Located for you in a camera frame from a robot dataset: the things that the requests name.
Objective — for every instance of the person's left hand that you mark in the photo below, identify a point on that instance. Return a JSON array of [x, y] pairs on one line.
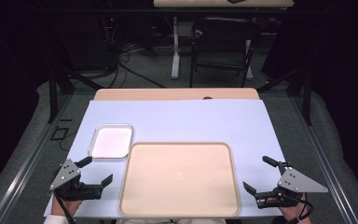
[[64, 207]]

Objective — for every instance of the dark object on desk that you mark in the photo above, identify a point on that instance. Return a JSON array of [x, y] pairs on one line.
[[235, 1]]

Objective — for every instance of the wooden table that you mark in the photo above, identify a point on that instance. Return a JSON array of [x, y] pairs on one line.
[[167, 94]]

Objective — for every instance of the black frame stand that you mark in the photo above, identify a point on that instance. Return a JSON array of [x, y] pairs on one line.
[[53, 93], [306, 96]]

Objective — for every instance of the small white metal-rimmed tray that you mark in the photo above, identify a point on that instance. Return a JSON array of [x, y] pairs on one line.
[[112, 141]]

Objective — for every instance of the background wooden desk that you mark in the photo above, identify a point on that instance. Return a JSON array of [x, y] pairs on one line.
[[199, 3]]

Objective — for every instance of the black horizontal frame bar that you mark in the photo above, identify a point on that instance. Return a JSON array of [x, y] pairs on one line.
[[136, 11]]

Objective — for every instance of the black square floor frame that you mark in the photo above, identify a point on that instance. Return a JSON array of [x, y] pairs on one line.
[[52, 133]]

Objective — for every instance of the white desk leg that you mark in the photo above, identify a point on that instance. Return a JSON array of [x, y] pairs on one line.
[[176, 49], [249, 59]]

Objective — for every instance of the grey metal rail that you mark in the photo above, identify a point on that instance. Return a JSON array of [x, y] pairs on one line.
[[323, 158], [28, 161]]

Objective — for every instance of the black folding chair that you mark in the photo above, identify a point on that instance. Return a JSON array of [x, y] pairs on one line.
[[223, 34]]

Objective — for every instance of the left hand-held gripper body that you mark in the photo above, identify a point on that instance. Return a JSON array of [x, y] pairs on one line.
[[64, 175]]

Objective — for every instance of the person's light clothing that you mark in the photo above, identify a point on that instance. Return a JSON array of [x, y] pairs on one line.
[[171, 221]]

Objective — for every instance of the large beige tray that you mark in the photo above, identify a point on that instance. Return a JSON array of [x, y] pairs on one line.
[[180, 180]]

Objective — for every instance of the pale blue board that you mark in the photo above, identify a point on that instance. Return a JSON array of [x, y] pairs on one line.
[[183, 119]]

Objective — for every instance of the person's right hand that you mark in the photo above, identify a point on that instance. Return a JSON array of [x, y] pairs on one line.
[[293, 213]]

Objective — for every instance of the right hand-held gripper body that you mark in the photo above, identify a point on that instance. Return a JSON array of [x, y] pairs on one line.
[[298, 183]]

